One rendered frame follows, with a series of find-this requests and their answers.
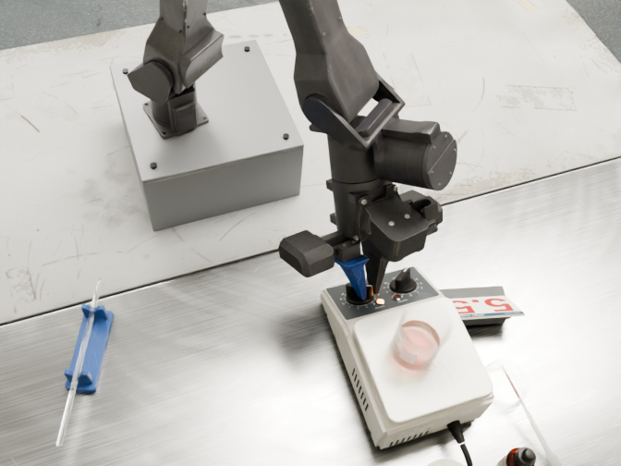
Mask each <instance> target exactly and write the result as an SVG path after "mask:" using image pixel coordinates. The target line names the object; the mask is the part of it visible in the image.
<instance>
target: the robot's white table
mask: <svg viewBox="0 0 621 466"><path fill-rule="evenodd" d="M337 2H338V4H339V7H340V11H341V14H342V17H343V20H344V22H345V24H346V27H347V30H348V32H349V33H350V34H351V35H353V36H354V37H355V38H356V39H357V40H358V41H360V42H361V43H362V44H363V45H364V47H365V49H366V51H367V53H368V55H369V57H370V60H371V62H372V64H373V67H374V69H375V70H376V71H377V73H378V74H379V75H380V76H381V77H382V78H383V79H384V80H385V81H386V82H387V83H388V84H389V85H391V86H392V87H393V88H394V89H395V92H396V93H397V94H398V95H399V96H400V97H401V98H402V99H403V101H404V102H405V103H406V105H405V106H404V107H403V108H402V110H401V111H400V112H399V113H398V115H399V118H400V119H407V120H414V121H426V120H427V121H435V122H438V123H439V124H440V128H441V130H443V131H448V132H450V133H451V134H452V136H453V138H454V139H455V140H456V141H457V164H456V168H455V172H454V174H453V176H452V178H451V180H450V182H449V184H448V185H447V186H446V187H445V188H444V189H443V190H427V189H423V188H418V187H413V186H409V185H404V184H398V183H394V182H393V184H396V185H397V186H398V193H399V194H401V193H404V192H406V191H409V190H415V191H417V192H419V193H421V194H423V195H426V196H428V195H430V196H431V197H432V198H433V199H435V200H436V201H437V202H438V203H440V205H441V206H444V205H448V204H450V203H454V202H460V201H464V200H467V199H471V198H474V197H478V196H482V195H484V194H488V193H492V192H495V191H499V190H504V189H508V188H512V187H516V186H518V185H522V184H526V183H529V182H532V181H536V180H539V179H543V178H548V177H552V176H556V175H559V174H563V173H566V172H570V171H573V170H577V169H581V168H583V167H587V166H593V165H597V164H600V163H603V162H607V161H611V160H615V159H617V158H621V64H620V63H619V62H618V61H617V60H616V58H615V57H614V56H613V55H612V54H611V52H610V51H609V50H608V49H607V48H606V47H605V46H604V44H603V43H602V42H601V41H600V40H599V39H598V37H597V36H596V35H595V34H594V32H593V31H592V30H591V29H590V28H589V26H588V25H587V24H586V23H585V22H584V21H583V19H582V18H581V17H580V16H579V15H578V13H577V12H576V11H575V10H574V9H573V8H572V7H571V6H570V5H569V4H568V2H567V1H566V0H337ZM207 19H208V20H209V21H210V22H211V24H212V25H213V26H214V28H215V29H216V30H217V31H219V32H221V33H223V34H224V36H225V38H224V40H223V44H222V45H226V44H231V43H241V42H246V41H251V40H256V41H257V43H258V45H259V47H260V49H261V51H262V54H263V57H264V59H265V61H266V63H267V65H268V67H269V69H270V71H271V73H272V75H273V77H274V81H275V83H276V85H277V87H278V89H279V91H280V93H281V95H282V97H283V99H284V101H285V103H286V107H287V109H288V111H289V113H290V115H291V117H292V119H293V121H294V123H295V125H296V127H297V130H298V133H299V135H300V137H301V139H302V141H303V143H304V153H303V164H302V175H301V185H300V195H297V196H293V197H290V198H286V199H283V200H279V201H275V202H268V203H265V204H261V205H257V206H253V207H250V208H246V209H242V210H238V211H235V212H231V213H227V214H223V215H217V216H213V217H209V218H205V219H202V220H198V221H194V222H190V223H187V224H183V225H179V226H175V227H170V228H166V229H162V230H158V231H153V229H152V223H151V220H150V217H149V213H148V210H147V206H146V203H145V200H144V197H143V193H142V189H141V186H140V181H139V177H138V174H137V170H136V167H135V164H134V160H133V157H132V153H131V150H130V147H129V143H128V137H127V134H126V131H125V128H124V124H123V120H122V116H121V113H120V109H119V105H118V101H117V98H116V91H115V87H114V83H113V80H112V76H111V72H110V67H109V66H112V65H117V64H123V63H127V62H133V61H139V60H142V58H143V53H144V48H145V44H146V40H147V39H148V37H149V35H150V33H151V31H152V29H153V27H154V25H155V24H154V23H153V24H148V25H142V26H138V27H132V28H126V29H122V30H116V31H107V32H101V33H96V34H91V35H85V36H80V37H75V38H69V39H65V40H59V41H53V42H49V43H38V44H34V45H28V46H22V47H18V48H12V49H7V50H2V51H0V325H7V324H10V323H14V322H17V321H20V320H24V319H28V318H32V317H34V316H38V315H42V314H45V313H51V312H54V311H58V310H62V309H65V308H68V307H72V306H75V305H79V304H82V303H86V302H89V301H92V300H93V296H94V292H95V289H96V285H97V281H98V279H99V278H102V279H103V283H102V287H101V291H100V295H99V299H102V298H106V297H109V296H113V295H116V294H119V293H123V292H127V291H131V290H133V289H137V288H143V287H147V286H150V285H153V284H157V283H161V282H164V281H167V280H171V279H175V278H178V277H182V276H187V275H191V274H195V273H198V272H201V271H205V270H208V269H212V268H215V267H218V266H222V265H226V264H231V263H235V262H239V261H242V260H246V259H249V258H252V257H256V256H260V255H263V254H266V253H270V252H274V251H278V247H279V244H280V242H281V240H282V239H283V238H285V237H288V236H291V235H293V234H296V233H299V232H300V231H303V230H309V232H311V233H312V234H314V235H315V234H316V235H318V236H319V237H322V236H325V235H328V234H330V233H333V232H335V231H337V229H336V225H334V224H332V223H331V222H330V214H331V213H334V212H335V205H334V195H333V192H332V191H330V190H328V189H327V188H326V181H325V180H327V179H330V178H331V168H330V160H329V151H328V142H327V134H324V133H319V132H313V131H310V130H309V125H310V124H311V123H310V121H309V120H308V119H307V118H306V117H305V116H304V115H303V113H302V111H301V109H300V106H299V103H298V97H297V92H296V88H295V84H294V80H293V74H294V66H295V57H296V51H295V46H294V42H293V39H292V36H291V34H290V31H289V28H288V26H287V24H286V19H285V17H284V14H283V11H282V8H281V7H280V4H279V1H278V2H273V3H269V4H264V5H260V6H247V7H242V8H237V9H231V10H227V11H221V12H216V13H211V14H207ZM99 299H98V300H99Z"/></svg>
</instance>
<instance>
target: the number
mask: <svg viewBox="0 0 621 466"><path fill-rule="evenodd" d="M452 302H453V303H454V305H455V307H456V309H457V312H458V314H474V313H502V312H518V311H519V309H518V308H517V307H516V306H515V305H514V304H513V303H511V302H510V301H509V300H508V299H507V298H506V297H504V298H489V299H473V300H452Z"/></svg>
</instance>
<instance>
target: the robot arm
mask: <svg viewBox="0 0 621 466"><path fill-rule="evenodd" d="M278 1H279V4H280V7H281V8H282V11H283V14H284V17H285V19H286V24H287V26H288V28H289V31H290V34H291V36H292V39H293V42H294V46H295V51H296V57H295V66H294V74H293V80H294V84H295V88H296V92H297V97H298V103H299V106H300V109H301V111H302V113H303V115H304V116H305V117H306V118H307V119H308V120H309V121H310V123H311V124H310V125H309V130H310V131H313V132H319V133H324V134H327V142H328V151H329V160H330V168H331V178H330V179H327V180H325V181H326V188H327V189H328V190H330V191H332V192H333V195H334V205H335V212H334V213H331V214H330V222H331V223H332V224H334V225H336V229H337V231H335V232H333V233H330V234H328V235H325V236H322V237H319V236H318V235H316V234H315V235H314V234H312V233H311V232H309V230H303V231H300V232H299V233H296V234H293V235H291V236H288V237H285V238H283V239H282V240H281V242H280V244H279V247H278V250H279V256H280V258H281V259H282V260H284V261H285V262H286V263H287V264H289V265H290V266H291V267H293V268H294V269H295V270H296V271H298V272H299V273H300V274H301V275H303V276H304V277H312V276H316V275H318V274H320V273H322V272H324V271H327V270H329V269H331V268H333V267H334V265H335V263H337V264H338V265H340V267H341V268H342V270H343V271H344V273H345V275H346V276H347V279H348V280H349V282H350V284H351V285H352V287H353V289H355V291H356V293H357V294H358V296H359V297H360V298H361V299H362V300H366V295H367V288H366V279H365V271H364V264H365V269H366V276H367V280H368V284H369V285H372V289H373V294H374V295H376V294H378V293H379V290H380V287H381V285H382V282H383V279H384V274H385V271H386V268H387V265H388V263H389V262H393V263H396V262H399V261H402V260H403V259H404V258H405V257H407V256H409V255H410V254H412V253H415V252H419V251H422V250H423V249H424V247H425V243H426V239H427V236H429V235H431V234H433V233H435V232H437V231H438V225H439V224H441V223H442V222H443V208H442V206H441V205H440V203H438V202H437V201H436V200H435V199H433V198H432V197H431V196H430V195H428V196H426V195H423V194H421V193H419V192H417V191H415V190H409V191H406V192H404V193H401V194H399V193H398V186H397V185H396V184H393V182H394V183H398V184H404V185H409V186H413V187H418V188H423V189H427V190H443V189H444V188H445V187H446V186H447V185H448V184H449V182H450V180H451V178H452V176H453V174H454V172H455V168H456V164H457V141H456V140H455V139H454V138H453V136H452V134H451V133H450V132H448V131H443V130H441V128H440V124H439V123H438V122H435V121H427V120H426V121H414V120H407V119H400V118H399V115H398V113H399V112H400V111H401V110H402V108H403V107H404V106H405V105H406V103H405V102H404V101H403V99H402V98H401V97H400V96H399V95H398V94H397V93H396V92H395V89H394V88H393V87H392V86H391V85H389V84H388V83H387V82H386V81H385V80H384V79H383V78H382V77H381V76H380V75H379V74H378V73H377V71H376V70H375V69H374V67H373V64H372V62H371V60H370V57H369V55H368V53H367V51H366V49H365V47H364V45H363V44H362V43H361V42H360V41H358V40H357V39H356V38H355V37H354V36H353V35H351V34H350V33H349V32H348V30H347V27H346V24H345V22H344V20H343V17H342V14H341V11H340V7H339V4H338V2H337V0H278ZM207 5H208V0H159V18H158V20H157V21H156V23H155V25H154V27H153V29H152V31H151V33H150V35H149V37H148V39H147V40H146V44H145V48H144V53H143V58H142V63H141V64H139V65H138V66H137V67H135V68H134V69H133V70H132V71H130V72H129V73H128V74H127V76H128V80H129V82H130V84H131V86H132V88H133V90H134V91H136V92H139V93H140V94H142V95H144V96H145V97H147V98H149V99H151V100H150V101H148V102H145V103H143V104H142V107H143V109H144V111H145V112H146V114H147V116H148V117H149V119H150V120H151V122H152V123H153V124H154V126H155V128H156V129H157V131H158V132H159V134H160V135H161V137H162V138H163V139H167V138H170V137H172V136H175V135H177V134H179V133H182V132H185V131H187V130H190V129H194V128H196V127H198V126H201V125H204V124H206V123H208V122H209V118H208V116H207V115H206V113H205V112H204V110H203V109H202V107H201V106H200V104H199V103H198V100H197V90H196V80H198V79H199V78H200V77H201V76H202V75H203V74H204V73H206V72H207V71H208V70H209V69H210V68H211V67H213V66H214V65H215V64H216V63H217V62H218V61H220V60H221V59H222V58H223V57H224V56H223V52H222V44H223V40H224V38H225V36H224V34H223V33H221V32H219V31H217V30H216V29H215V28H214V26H213V25H212V24H211V22H210V21H209V20H208V19H207ZM371 98H372V99H373V100H375V101H376V102H378V104H377V105H376V106H375V107H374V108H373V109H372V110H371V111H370V113H369V114H368V115H367V116H360V115H358V113H359V112H360V111H361V110H362V109H363V107H364V106H365V105H366V104H367V103H368V102H369V101H370V100H371ZM360 243H361V248H362V252H363V254H362V253H361V252H360Z"/></svg>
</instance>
